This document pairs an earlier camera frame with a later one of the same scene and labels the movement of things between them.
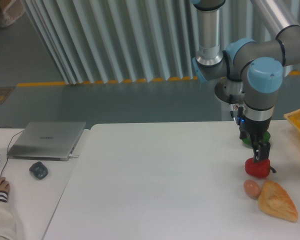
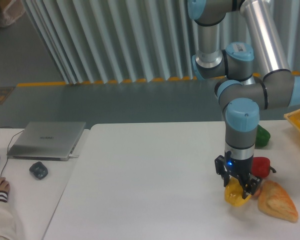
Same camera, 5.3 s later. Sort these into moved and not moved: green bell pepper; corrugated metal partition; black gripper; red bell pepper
Moved: black gripper
Not moved: corrugated metal partition; green bell pepper; red bell pepper
